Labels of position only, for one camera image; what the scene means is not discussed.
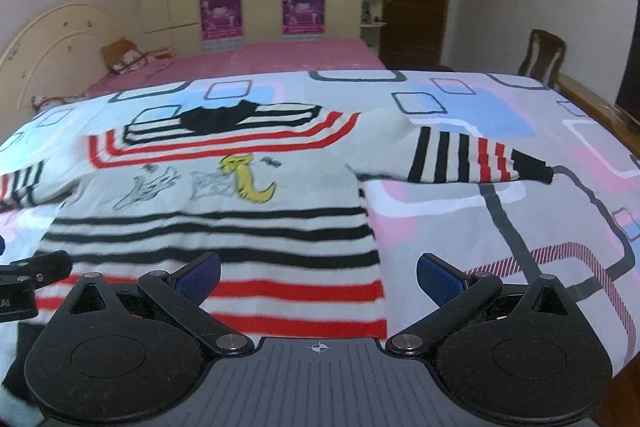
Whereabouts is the striped white knit sweater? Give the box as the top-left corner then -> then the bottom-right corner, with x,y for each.
1,101 -> 553,338

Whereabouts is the patterned white blue bedspread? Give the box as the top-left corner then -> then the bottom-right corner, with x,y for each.
1,70 -> 639,369

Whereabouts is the red white patterned pillow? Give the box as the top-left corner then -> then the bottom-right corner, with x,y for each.
32,94 -> 88,114

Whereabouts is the cream wooden headboard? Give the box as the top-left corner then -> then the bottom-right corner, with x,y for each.
1,3 -> 130,139

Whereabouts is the wooden bed footboard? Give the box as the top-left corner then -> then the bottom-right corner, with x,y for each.
553,72 -> 640,156

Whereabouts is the orange patterned pillow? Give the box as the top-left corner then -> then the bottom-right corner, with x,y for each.
100,38 -> 175,75

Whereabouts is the dark wooden chair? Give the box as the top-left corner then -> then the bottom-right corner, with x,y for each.
518,28 -> 567,89

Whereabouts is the black television screen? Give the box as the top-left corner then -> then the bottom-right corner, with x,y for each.
615,3 -> 640,127

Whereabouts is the lower left purple poster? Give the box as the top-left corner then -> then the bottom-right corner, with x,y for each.
200,0 -> 244,53

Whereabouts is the purple poster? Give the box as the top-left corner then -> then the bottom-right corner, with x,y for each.
200,0 -> 244,53
282,0 -> 326,41

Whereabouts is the lower right purple poster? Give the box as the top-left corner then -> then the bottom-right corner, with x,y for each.
282,0 -> 326,41

